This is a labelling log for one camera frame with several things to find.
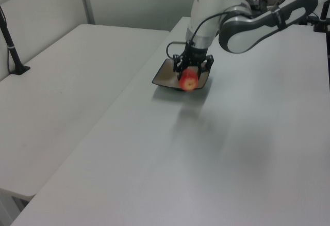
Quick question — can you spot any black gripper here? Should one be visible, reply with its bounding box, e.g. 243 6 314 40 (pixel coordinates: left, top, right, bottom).
172 41 215 80

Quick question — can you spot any red apple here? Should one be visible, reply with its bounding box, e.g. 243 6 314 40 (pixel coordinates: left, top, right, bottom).
177 68 200 92

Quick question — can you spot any square brown ceramic plate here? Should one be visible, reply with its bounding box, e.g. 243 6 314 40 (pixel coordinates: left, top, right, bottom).
151 58 213 93

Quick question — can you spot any white side table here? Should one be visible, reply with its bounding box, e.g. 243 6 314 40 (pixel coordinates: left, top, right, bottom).
0 23 171 204

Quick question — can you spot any black clamp stand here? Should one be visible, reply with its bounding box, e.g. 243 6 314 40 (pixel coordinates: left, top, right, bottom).
299 0 330 34

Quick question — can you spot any black pole with base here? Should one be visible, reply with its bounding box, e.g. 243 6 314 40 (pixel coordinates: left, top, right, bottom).
0 5 31 76

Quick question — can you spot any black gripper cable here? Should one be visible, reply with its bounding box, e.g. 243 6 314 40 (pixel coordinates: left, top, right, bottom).
166 10 229 60

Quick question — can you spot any grey partition frame post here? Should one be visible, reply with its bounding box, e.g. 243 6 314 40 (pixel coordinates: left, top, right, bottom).
76 0 95 26

